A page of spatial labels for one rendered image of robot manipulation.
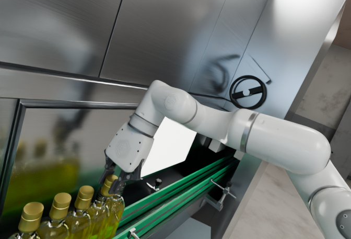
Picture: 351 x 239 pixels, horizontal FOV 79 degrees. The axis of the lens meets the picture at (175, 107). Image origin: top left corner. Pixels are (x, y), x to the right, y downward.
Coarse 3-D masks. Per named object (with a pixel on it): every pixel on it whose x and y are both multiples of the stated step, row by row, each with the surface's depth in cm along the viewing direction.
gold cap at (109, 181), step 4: (108, 176) 54; (112, 176) 55; (116, 176) 56; (104, 180) 54; (108, 180) 53; (112, 180) 53; (104, 184) 53; (108, 184) 53; (104, 188) 53; (108, 188) 53; (104, 192) 53; (108, 196) 54
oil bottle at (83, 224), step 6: (72, 210) 52; (66, 216) 51; (72, 216) 51; (84, 216) 52; (66, 222) 50; (72, 222) 50; (78, 222) 50; (84, 222) 51; (90, 222) 53; (72, 228) 49; (78, 228) 50; (84, 228) 52; (72, 234) 49; (78, 234) 51; (84, 234) 53
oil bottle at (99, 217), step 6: (90, 204) 56; (90, 210) 55; (96, 210) 55; (102, 210) 56; (108, 210) 57; (90, 216) 54; (96, 216) 54; (102, 216) 56; (108, 216) 58; (96, 222) 54; (102, 222) 57; (90, 228) 54; (96, 228) 56; (102, 228) 58; (90, 234) 55; (96, 234) 57; (102, 234) 59
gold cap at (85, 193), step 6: (84, 186) 51; (90, 186) 52; (78, 192) 50; (84, 192) 49; (90, 192) 50; (78, 198) 50; (84, 198) 49; (90, 198) 50; (78, 204) 50; (84, 204) 50
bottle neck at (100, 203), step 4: (100, 188) 56; (100, 192) 55; (96, 196) 56; (100, 196) 55; (104, 196) 55; (96, 200) 55; (100, 200) 55; (104, 200) 56; (96, 204) 55; (100, 204) 55; (104, 204) 57
